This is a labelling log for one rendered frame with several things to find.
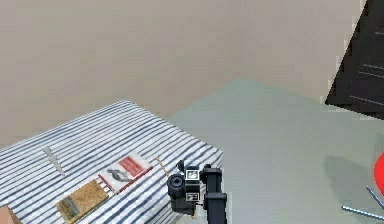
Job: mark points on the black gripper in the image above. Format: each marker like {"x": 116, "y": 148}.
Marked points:
{"x": 175, "y": 183}

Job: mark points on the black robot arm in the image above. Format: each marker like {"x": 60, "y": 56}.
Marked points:
{"x": 215, "y": 200}

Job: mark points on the tan pencil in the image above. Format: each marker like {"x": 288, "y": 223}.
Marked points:
{"x": 162, "y": 166}

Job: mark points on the red and white book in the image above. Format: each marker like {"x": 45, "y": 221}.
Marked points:
{"x": 128, "y": 171}

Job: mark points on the blue white striped bed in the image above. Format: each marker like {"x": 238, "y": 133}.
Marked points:
{"x": 110, "y": 133}

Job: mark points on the brown book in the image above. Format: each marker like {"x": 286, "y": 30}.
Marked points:
{"x": 81, "y": 200}

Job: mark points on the grey baseball bat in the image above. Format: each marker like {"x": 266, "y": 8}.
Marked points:
{"x": 53, "y": 159}

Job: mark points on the brown box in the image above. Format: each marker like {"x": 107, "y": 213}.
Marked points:
{"x": 6, "y": 216}

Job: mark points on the red chair with metal legs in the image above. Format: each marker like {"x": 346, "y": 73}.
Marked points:
{"x": 380, "y": 173}

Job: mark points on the black cupboard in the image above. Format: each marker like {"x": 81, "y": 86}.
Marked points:
{"x": 363, "y": 66}

